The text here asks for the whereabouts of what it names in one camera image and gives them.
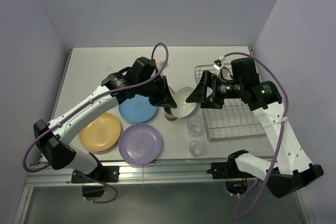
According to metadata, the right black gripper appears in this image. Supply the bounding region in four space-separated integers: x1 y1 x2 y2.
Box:
186 70 243 109

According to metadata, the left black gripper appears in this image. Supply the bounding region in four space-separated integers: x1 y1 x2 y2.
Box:
136 75 176 108

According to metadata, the brown white ceramic cup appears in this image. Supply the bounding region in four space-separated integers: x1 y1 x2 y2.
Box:
164 108 177 121

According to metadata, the white ceramic bowl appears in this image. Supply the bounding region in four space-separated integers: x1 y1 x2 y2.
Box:
171 87 200 118

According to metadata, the flower patterned small dish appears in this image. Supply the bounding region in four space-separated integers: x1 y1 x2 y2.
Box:
169 87 175 98

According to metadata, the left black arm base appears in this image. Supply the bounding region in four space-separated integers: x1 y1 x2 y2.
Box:
71 166 120 204

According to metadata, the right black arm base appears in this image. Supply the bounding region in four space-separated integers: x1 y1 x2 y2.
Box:
206 162 249 196

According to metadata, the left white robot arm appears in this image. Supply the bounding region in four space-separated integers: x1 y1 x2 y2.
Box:
33 57 177 182

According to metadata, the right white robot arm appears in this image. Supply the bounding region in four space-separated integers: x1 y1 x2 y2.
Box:
186 58 324 198

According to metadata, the blue plastic plate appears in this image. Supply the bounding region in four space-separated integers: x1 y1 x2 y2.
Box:
118 95 158 123

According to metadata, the large clear glass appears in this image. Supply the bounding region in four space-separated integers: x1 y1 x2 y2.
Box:
187 116 205 137

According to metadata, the purple plastic plate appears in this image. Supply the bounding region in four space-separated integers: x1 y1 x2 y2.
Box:
118 124 163 166

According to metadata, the small clear glass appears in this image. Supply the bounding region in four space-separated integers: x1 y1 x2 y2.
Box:
189 141 204 157

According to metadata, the orange plastic plate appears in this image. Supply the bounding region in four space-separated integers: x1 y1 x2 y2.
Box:
79 113 122 152

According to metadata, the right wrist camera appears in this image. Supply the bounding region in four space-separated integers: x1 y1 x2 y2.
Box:
213 55 226 70

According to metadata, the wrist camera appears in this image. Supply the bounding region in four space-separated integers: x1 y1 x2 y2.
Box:
155 61 169 75
213 55 226 70

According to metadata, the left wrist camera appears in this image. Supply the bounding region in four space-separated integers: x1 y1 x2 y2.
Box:
155 61 169 75

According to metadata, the metal wire dish rack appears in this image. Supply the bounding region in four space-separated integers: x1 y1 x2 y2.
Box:
193 63 268 143

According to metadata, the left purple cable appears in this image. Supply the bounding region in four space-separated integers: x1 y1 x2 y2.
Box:
23 42 169 173

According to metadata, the purple cable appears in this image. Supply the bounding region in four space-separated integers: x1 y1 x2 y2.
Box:
23 42 169 173
223 52 290 220

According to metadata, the aluminium mounting rail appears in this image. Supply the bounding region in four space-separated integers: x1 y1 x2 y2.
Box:
25 158 276 188

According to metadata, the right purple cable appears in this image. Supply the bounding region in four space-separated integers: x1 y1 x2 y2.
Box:
223 52 290 220

